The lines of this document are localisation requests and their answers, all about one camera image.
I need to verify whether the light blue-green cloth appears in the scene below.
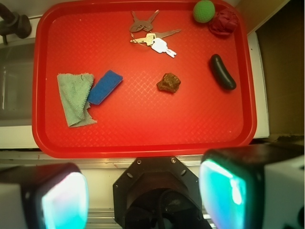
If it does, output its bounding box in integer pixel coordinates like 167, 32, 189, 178
57, 73, 97, 127

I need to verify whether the dark red crumpled object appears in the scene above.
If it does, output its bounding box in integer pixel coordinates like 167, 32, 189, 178
209, 9, 239, 36

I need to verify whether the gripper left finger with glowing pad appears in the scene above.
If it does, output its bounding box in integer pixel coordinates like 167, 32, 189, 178
0, 163, 89, 229

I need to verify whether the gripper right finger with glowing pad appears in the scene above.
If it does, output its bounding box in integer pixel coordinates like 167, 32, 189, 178
199, 144, 305, 229

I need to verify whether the green textured ball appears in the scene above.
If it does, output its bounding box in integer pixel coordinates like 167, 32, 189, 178
193, 0, 215, 23

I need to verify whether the grey key pair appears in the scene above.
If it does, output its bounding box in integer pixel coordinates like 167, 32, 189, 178
129, 10, 159, 33

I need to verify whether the white flat key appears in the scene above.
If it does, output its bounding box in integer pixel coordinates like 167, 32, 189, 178
151, 38, 177, 58

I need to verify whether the dark metal faucet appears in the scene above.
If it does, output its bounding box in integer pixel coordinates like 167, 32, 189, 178
0, 3, 32, 45

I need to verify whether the black sausage-shaped object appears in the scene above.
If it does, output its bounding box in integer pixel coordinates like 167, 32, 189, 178
210, 54, 236, 91

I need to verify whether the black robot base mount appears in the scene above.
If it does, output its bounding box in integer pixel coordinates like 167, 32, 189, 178
113, 156, 211, 229

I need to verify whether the red plastic tray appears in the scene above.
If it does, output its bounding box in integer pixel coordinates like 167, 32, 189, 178
32, 0, 257, 158

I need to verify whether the blue sponge block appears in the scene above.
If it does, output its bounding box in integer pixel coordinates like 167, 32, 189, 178
87, 70, 123, 105

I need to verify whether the metal sink basin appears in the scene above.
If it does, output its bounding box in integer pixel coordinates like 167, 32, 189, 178
0, 38, 35, 127

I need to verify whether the gold brass key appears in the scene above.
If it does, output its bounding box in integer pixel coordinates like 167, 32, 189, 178
130, 33, 156, 46

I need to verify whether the long silver key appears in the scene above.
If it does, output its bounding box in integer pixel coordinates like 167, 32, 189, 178
154, 29, 181, 39

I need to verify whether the brown rock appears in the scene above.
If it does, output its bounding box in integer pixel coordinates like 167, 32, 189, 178
157, 73, 181, 93

